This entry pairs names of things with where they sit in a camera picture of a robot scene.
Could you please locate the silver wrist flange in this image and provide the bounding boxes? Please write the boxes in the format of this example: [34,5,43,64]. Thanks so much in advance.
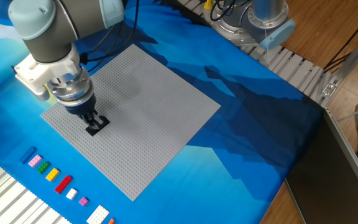
[47,68,96,108]

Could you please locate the red Lego brick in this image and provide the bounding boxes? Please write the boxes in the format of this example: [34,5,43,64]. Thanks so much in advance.
[53,174,73,195]

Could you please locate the large white Lego plate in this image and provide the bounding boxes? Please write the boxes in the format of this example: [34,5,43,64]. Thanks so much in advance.
[86,204,111,224]

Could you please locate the blue mountain print cloth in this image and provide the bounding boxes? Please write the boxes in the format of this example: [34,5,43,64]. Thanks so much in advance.
[0,0,324,224]

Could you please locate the green Lego brick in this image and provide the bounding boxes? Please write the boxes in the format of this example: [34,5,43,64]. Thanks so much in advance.
[36,161,51,175]

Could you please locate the large grey Lego baseplate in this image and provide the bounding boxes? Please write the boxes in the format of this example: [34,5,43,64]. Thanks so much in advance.
[40,43,221,202]

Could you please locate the blue Lego brick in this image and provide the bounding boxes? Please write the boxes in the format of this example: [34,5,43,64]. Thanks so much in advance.
[19,146,38,165]

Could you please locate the black Lego plate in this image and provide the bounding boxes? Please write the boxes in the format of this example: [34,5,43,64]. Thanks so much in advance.
[85,115,111,137]

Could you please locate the yellow Lego brick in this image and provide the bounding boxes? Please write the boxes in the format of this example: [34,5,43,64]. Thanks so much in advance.
[45,167,60,182]

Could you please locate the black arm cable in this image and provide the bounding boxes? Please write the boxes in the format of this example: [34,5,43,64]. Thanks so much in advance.
[79,0,140,73]

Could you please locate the pink Lego brick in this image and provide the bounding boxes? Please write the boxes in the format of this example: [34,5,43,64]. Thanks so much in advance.
[27,154,43,168]

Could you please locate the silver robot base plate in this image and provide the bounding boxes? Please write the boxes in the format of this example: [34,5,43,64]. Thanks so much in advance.
[203,2,260,47]

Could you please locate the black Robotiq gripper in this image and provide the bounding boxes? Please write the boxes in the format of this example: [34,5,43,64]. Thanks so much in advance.
[63,94,106,131]

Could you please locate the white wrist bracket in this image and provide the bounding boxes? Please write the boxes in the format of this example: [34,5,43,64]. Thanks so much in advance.
[11,43,82,102]

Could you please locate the black looped cable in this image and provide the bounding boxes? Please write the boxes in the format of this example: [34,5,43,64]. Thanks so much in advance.
[209,0,237,22]

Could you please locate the small white Lego brick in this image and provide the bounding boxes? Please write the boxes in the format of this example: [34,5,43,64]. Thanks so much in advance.
[65,187,78,200]

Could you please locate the aluminium beam with corner bracket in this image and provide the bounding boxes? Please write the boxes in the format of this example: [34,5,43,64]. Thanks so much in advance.
[320,20,358,108]

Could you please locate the black floor cable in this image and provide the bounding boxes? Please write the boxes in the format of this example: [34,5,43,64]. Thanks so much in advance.
[323,6,358,72]

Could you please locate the dark panel with metal frame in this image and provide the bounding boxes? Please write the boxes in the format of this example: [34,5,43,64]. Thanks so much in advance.
[284,106,358,224]

